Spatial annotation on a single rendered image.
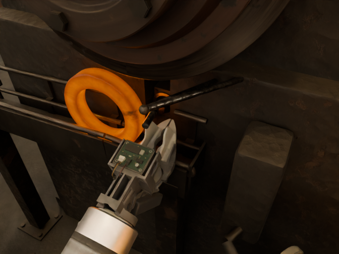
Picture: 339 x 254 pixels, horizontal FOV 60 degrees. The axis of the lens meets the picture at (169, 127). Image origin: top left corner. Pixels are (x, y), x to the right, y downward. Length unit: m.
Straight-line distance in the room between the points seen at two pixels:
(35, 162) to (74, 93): 1.07
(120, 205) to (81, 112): 0.28
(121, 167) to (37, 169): 1.18
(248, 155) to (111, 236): 0.24
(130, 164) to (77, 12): 0.24
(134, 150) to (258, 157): 0.19
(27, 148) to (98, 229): 1.34
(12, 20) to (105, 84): 0.33
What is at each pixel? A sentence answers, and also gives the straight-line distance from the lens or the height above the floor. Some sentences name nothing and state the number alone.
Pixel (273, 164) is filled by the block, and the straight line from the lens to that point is 0.48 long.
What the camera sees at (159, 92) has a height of 0.76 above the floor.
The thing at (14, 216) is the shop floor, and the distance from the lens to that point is 1.50.
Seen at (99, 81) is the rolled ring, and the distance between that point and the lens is 0.58.
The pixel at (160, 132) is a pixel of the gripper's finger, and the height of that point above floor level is 0.75.
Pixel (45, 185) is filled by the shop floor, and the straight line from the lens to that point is 1.55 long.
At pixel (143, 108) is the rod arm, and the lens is 0.38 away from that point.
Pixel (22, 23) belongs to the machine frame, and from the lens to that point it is 0.79.
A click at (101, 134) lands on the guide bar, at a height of 0.71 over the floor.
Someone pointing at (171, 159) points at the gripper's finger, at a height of 0.74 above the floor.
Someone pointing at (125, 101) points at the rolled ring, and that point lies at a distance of 0.56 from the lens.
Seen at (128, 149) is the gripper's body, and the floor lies 0.79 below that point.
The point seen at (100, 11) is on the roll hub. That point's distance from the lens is 0.36.
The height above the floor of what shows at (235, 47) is 0.97.
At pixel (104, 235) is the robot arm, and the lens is 0.46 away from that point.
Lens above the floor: 1.13
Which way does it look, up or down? 41 degrees down
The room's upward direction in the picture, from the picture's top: straight up
